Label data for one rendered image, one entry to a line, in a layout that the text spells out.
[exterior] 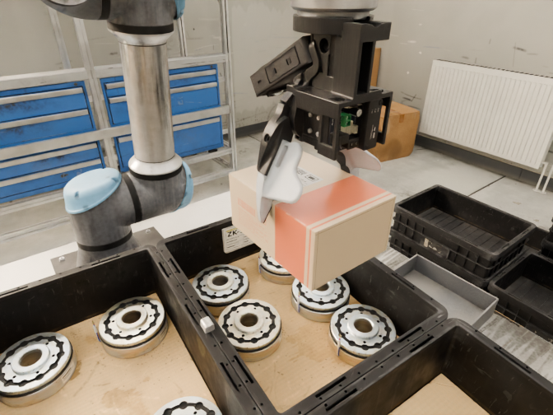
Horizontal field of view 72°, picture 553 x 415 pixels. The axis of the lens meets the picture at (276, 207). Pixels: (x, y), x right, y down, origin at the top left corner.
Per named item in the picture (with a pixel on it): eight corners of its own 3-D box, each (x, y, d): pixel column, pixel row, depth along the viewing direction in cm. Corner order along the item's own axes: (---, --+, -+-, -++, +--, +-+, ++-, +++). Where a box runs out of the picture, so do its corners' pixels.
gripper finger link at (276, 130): (254, 171, 37) (296, 88, 36) (246, 165, 38) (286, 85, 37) (285, 184, 40) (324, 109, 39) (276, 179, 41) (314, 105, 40)
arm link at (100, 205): (69, 230, 86) (52, 174, 80) (128, 212, 93) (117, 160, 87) (81, 253, 77) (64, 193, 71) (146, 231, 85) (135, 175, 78)
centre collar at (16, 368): (12, 354, 55) (11, 352, 55) (50, 341, 57) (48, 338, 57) (11, 381, 52) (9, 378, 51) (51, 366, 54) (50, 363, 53)
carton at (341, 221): (232, 224, 50) (228, 173, 46) (301, 198, 56) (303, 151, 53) (311, 291, 39) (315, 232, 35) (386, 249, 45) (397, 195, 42)
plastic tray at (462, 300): (413, 268, 96) (416, 253, 94) (492, 315, 83) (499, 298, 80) (340, 319, 82) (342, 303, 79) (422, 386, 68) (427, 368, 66)
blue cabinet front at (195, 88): (121, 172, 233) (99, 78, 205) (222, 146, 270) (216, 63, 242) (122, 173, 232) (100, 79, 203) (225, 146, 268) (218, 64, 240)
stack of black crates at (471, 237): (375, 291, 168) (392, 204, 145) (416, 266, 183) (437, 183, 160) (459, 352, 141) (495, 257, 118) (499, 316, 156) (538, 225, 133)
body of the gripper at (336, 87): (330, 169, 34) (343, 20, 28) (274, 141, 40) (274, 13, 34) (385, 149, 38) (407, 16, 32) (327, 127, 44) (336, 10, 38)
